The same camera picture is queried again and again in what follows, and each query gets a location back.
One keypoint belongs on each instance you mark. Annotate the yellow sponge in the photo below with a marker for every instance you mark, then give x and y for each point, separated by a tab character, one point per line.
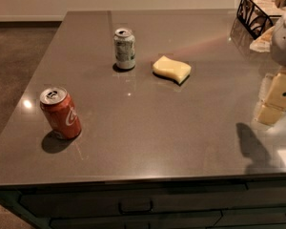
175	70

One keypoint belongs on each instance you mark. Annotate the red coke can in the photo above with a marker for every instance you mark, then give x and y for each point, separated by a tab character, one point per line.
58	108

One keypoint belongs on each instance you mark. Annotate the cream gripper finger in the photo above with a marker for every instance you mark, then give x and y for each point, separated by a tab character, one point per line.
271	106

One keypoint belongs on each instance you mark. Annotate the black wire basket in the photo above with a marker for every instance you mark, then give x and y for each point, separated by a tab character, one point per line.
257	16

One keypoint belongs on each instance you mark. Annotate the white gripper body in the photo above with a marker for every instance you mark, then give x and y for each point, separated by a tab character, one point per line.
285	42

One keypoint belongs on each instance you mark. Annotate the white green 7up can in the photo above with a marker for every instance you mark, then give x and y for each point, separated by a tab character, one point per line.
124	48

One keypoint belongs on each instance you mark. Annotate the dark cabinet drawer handle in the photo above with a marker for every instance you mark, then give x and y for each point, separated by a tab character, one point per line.
130	206

